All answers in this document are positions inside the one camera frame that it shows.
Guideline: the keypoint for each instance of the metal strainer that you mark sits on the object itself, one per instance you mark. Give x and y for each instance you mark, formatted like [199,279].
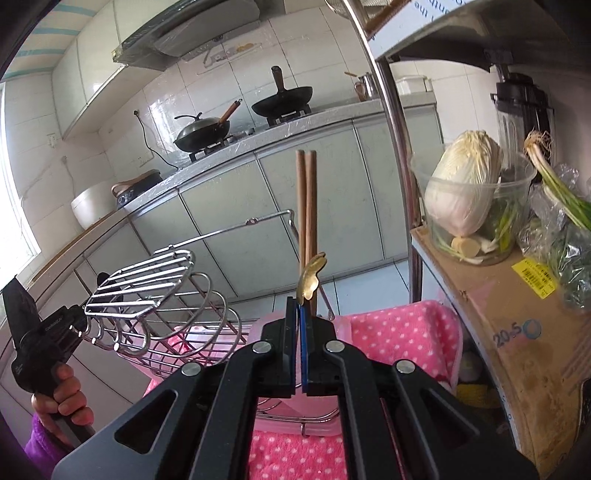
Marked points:
[355,5]

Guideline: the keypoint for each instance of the person's left hand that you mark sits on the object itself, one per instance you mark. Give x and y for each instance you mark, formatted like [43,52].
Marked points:
[69,392]

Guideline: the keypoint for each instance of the clear plastic container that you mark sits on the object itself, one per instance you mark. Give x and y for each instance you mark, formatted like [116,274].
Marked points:
[512,221]

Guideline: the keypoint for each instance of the person's left forearm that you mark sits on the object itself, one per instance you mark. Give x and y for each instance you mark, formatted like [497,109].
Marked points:
[41,443]

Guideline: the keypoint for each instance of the steel kettle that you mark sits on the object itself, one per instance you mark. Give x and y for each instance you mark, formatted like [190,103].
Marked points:
[367,87]

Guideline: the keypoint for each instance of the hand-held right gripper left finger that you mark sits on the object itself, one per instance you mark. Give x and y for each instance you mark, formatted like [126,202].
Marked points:
[277,350]

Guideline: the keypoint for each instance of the gold leaf-shaped spoon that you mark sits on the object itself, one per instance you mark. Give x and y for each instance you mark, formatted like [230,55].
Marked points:
[310,277]

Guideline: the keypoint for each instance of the pink polka dot blanket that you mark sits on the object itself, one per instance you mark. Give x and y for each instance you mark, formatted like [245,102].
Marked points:
[397,332]

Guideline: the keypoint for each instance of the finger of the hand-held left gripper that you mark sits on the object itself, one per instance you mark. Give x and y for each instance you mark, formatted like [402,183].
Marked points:
[103,279]
[76,318]

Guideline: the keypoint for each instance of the cardboard sheet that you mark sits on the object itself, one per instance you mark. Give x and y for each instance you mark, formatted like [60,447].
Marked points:
[498,323]

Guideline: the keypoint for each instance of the pink plastic drip tray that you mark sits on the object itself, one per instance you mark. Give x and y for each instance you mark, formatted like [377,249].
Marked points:
[295,410]

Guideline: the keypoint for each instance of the kitchen counter cabinet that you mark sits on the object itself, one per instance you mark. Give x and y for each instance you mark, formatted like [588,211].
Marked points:
[221,198]

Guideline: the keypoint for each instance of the steel shelf pole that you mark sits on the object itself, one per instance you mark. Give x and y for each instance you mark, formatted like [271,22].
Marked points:
[392,115]

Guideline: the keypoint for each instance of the plastic bag of greens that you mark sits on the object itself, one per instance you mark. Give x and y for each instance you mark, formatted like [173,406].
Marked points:
[572,258]

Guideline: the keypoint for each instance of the white wall cabinet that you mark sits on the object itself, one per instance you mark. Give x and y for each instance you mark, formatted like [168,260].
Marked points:
[87,83]

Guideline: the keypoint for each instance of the black electric cooker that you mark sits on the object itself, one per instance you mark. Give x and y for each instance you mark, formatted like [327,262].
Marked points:
[136,187]

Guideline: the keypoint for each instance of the wall socket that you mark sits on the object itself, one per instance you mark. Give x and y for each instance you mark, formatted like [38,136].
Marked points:
[145,160]

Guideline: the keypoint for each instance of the black blender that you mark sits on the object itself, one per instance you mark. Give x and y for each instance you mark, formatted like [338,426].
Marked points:
[521,106]

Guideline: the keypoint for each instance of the green onions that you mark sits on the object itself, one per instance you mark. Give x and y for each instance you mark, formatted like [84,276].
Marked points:
[561,189]

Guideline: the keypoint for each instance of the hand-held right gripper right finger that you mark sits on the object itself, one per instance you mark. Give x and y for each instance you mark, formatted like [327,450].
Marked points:
[323,360]

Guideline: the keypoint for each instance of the gas stove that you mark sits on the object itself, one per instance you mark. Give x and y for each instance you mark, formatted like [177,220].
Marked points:
[217,146]

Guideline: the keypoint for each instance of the white plastic container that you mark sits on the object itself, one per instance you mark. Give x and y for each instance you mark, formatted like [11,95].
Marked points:
[413,85]

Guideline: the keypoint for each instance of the black wok with lid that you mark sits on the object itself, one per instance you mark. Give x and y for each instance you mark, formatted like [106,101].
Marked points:
[203,134]

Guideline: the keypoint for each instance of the napa cabbage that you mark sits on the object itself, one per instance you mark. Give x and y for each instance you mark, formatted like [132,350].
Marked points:
[461,184]

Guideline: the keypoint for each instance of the tall pink plastic utensil cup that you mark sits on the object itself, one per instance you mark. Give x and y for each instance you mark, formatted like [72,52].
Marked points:
[342,332]

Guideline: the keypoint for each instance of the range hood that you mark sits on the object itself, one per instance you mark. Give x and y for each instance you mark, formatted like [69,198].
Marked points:
[184,32]

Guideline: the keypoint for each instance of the white rice cooker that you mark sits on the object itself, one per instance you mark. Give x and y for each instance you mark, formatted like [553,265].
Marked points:
[94,205]

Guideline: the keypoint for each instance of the white shelf board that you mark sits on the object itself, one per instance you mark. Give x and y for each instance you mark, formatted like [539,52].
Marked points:
[438,27]

